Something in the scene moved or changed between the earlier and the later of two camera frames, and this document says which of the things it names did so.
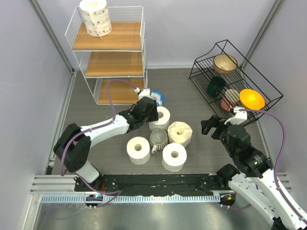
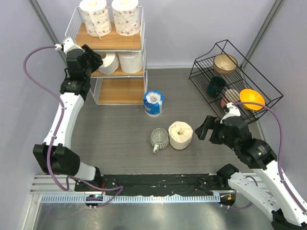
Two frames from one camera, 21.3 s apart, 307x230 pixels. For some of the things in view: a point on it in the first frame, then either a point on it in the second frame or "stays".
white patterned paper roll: [96, 17] stays
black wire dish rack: [230, 80] stays
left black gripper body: [152, 116] to [89, 61]
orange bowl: [251, 99] stays
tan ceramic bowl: [224, 64] stays
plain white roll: [174, 157] to [110, 62]
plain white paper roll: [138, 149] to [131, 62]
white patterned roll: [163, 121] to [126, 17]
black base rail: [155, 184] stays
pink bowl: [231, 96] stays
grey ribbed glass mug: [158, 140] stays
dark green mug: [216, 86] stays
